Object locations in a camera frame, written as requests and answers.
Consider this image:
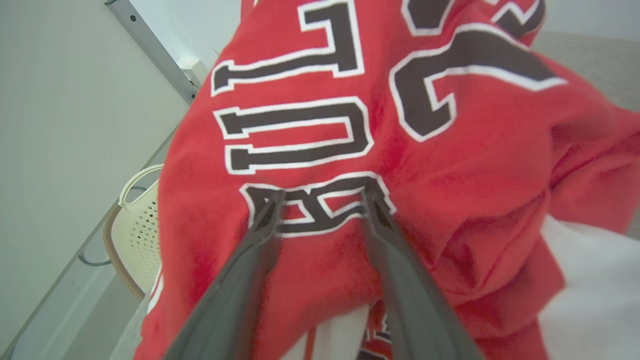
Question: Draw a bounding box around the grey metal frame bar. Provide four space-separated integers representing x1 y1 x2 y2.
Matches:
105 0 201 106

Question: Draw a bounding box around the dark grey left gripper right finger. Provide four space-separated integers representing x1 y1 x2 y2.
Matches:
360 188 483 360

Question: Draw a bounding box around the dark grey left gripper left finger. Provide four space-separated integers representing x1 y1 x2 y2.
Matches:
165 190 286 360

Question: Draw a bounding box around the thin grey floor cable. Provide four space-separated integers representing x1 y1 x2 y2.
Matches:
77 240 114 267

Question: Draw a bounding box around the cream perforated laundry basket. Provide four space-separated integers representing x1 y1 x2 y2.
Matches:
103 164 166 301

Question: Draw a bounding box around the white wall box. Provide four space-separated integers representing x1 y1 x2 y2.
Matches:
177 56 209 89

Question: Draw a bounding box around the red Bulls 23 jersey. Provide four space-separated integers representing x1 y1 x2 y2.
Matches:
134 0 640 360

